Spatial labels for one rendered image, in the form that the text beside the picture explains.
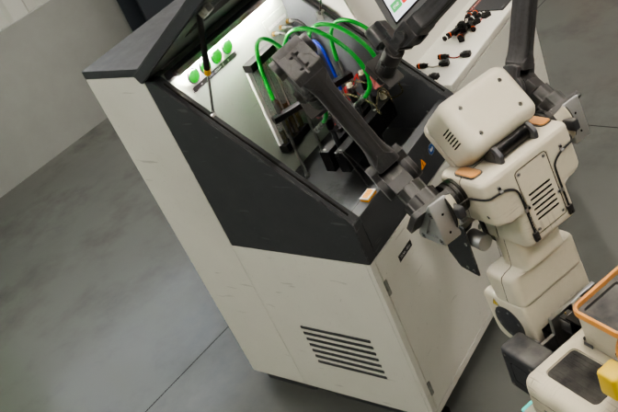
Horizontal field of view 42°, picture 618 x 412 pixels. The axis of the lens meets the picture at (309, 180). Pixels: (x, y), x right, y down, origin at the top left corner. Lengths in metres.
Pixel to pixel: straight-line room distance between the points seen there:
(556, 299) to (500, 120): 0.55
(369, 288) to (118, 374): 1.73
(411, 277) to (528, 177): 0.85
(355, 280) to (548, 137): 0.88
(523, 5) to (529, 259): 0.62
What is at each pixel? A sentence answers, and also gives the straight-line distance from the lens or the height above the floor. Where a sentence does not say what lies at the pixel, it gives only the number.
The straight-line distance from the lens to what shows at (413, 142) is 2.60.
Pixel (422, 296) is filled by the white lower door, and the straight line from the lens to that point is 2.71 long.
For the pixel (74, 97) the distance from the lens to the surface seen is 6.51.
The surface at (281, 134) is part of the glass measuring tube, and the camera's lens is 2.85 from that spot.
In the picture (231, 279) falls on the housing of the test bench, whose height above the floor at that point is 0.62.
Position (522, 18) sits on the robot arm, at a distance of 2.08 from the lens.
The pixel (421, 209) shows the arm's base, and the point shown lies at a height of 1.21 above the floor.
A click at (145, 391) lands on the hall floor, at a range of 3.75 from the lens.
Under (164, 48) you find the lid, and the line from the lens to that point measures 2.32.
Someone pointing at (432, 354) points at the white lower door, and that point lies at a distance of 2.82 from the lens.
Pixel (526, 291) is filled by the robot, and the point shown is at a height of 0.86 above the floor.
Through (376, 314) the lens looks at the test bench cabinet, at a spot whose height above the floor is 0.57.
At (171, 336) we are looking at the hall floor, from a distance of 3.94.
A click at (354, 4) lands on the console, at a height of 1.30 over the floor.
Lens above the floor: 2.27
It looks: 30 degrees down
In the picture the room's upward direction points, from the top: 24 degrees counter-clockwise
